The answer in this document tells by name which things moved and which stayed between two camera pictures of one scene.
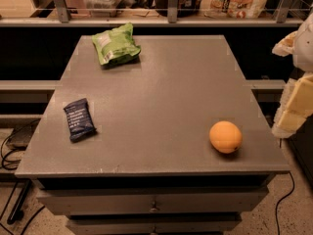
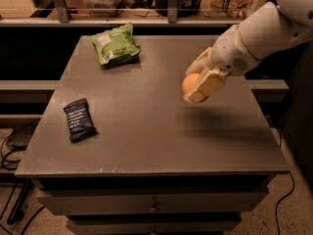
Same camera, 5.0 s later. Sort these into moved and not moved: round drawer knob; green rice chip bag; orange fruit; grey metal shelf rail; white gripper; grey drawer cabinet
Moved: white gripper; orange fruit
Not moved: grey metal shelf rail; round drawer knob; green rice chip bag; grey drawer cabinet
